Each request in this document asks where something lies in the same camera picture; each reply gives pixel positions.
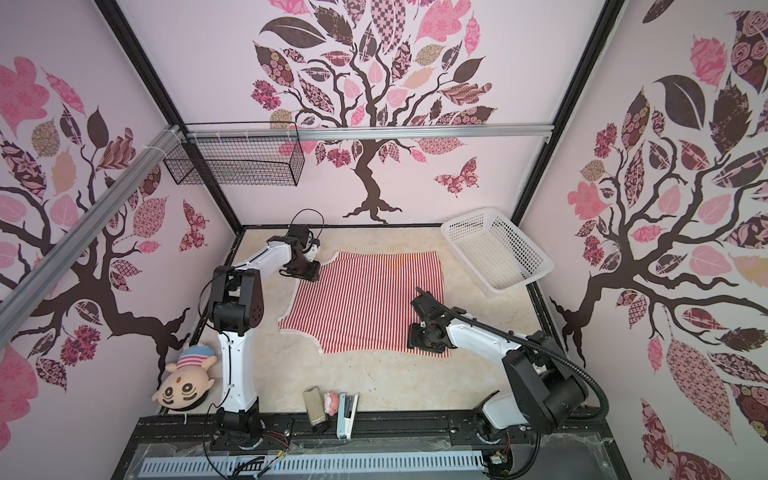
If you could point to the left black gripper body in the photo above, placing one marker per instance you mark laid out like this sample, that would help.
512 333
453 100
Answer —
301 268

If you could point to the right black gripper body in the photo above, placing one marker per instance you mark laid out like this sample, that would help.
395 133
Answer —
420 336

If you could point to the red white striped tank top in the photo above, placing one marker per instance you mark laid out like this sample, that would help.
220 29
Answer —
362 302

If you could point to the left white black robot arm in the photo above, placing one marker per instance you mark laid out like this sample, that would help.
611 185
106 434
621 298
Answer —
236 306

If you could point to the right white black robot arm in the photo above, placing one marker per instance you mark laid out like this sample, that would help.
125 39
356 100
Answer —
547 389

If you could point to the white plastic mesh basket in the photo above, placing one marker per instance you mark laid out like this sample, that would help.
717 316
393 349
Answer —
496 253

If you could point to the small pink toy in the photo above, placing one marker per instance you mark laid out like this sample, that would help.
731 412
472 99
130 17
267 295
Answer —
331 403

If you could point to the tan rectangular block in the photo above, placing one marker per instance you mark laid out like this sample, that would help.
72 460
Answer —
314 405

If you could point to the plush doll head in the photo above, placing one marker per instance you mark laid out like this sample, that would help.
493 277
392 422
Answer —
188 382

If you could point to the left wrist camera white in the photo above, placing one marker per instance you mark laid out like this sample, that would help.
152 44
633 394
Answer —
312 249

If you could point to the black wire basket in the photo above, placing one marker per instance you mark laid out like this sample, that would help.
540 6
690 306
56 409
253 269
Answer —
260 153

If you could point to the white slotted cable duct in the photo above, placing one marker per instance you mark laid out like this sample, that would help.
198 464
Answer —
309 465

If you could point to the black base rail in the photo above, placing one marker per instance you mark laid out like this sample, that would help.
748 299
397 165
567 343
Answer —
281 430

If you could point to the aluminium rail back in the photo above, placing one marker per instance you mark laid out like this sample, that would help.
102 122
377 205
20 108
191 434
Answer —
372 132

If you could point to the aluminium rail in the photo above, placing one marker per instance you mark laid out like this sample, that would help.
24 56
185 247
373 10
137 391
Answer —
372 132
19 305

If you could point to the aluminium rail left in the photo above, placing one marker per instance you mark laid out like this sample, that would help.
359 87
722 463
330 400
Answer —
19 305

